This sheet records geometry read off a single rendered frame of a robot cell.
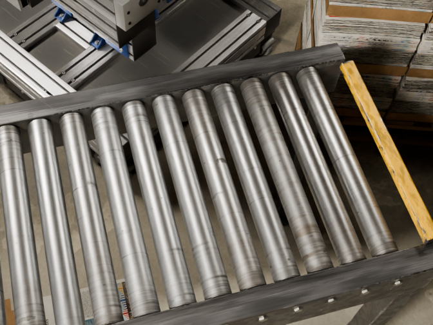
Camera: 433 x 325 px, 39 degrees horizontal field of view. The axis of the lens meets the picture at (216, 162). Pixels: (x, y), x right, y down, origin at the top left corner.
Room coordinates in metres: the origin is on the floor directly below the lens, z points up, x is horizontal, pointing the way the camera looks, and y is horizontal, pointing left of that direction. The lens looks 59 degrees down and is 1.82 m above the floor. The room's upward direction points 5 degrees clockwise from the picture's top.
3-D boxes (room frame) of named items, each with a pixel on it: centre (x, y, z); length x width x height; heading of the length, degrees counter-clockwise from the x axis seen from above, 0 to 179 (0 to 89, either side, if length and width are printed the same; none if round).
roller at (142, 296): (0.51, 0.17, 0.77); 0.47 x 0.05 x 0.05; 20
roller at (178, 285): (0.53, 0.11, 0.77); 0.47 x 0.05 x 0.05; 20
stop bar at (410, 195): (0.68, -0.34, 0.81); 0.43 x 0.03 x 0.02; 20
